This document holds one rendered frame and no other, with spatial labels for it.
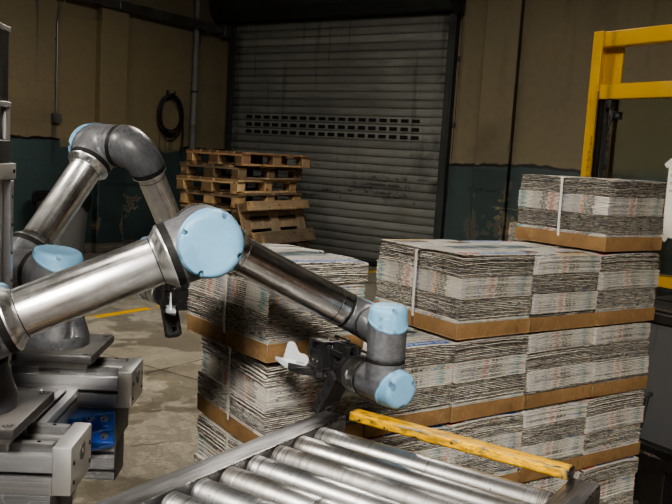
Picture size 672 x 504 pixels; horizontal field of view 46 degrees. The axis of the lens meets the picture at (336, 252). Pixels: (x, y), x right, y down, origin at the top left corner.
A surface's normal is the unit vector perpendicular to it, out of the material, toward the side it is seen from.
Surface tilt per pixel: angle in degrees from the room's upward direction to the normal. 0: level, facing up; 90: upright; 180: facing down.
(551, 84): 90
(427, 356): 90
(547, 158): 90
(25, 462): 90
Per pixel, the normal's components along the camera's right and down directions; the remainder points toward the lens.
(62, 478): 0.04, 0.12
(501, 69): -0.55, 0.07
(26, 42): 0.83, 0.11
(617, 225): 0.56, 0.12
